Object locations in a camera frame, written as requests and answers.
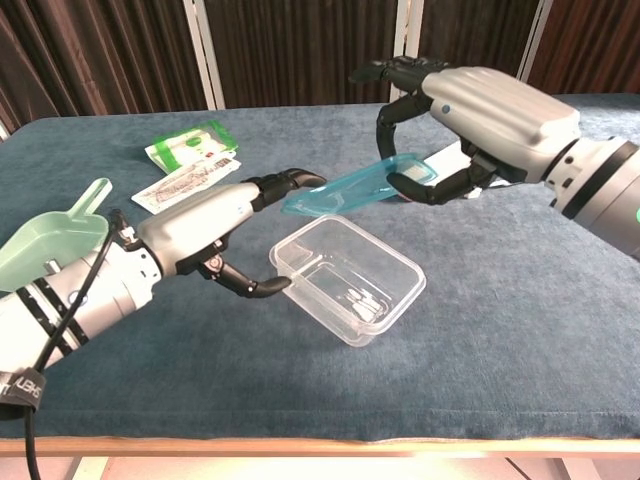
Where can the white fish print packet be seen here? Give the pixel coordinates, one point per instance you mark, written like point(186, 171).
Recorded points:
point(182, 185)

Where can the white toothbrush travel case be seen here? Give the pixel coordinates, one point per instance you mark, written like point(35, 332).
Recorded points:
point(447, 160)

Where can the clear plastic food container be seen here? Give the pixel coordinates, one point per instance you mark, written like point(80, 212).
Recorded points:
point(350, 280)

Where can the blue velvet table cloth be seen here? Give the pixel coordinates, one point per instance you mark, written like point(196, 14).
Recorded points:
point(450, 350)

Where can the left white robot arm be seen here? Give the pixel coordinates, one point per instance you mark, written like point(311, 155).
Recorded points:
point(100, 295)

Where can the blue container lid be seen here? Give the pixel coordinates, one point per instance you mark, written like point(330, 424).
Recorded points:
point(350, 187)

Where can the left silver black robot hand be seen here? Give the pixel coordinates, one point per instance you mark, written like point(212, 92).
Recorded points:
point(200, 225)

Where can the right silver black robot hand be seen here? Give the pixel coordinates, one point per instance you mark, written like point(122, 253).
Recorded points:
point(500, 120)

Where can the brown pleated screen panel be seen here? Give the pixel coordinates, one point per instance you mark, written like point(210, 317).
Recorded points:
point(100, 55)
point(305, 50)
point(595, 45)
point(475, 30)

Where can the mint green plastic dustpan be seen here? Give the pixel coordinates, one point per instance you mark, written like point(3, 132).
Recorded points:
point(60, 230)

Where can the green white snack packet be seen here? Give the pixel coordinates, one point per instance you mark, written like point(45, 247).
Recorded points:
point(192, 142)

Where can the white screen frame post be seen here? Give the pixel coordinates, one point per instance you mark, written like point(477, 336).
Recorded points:
point(407, 30)
point(205, 55)
point(532, 40)

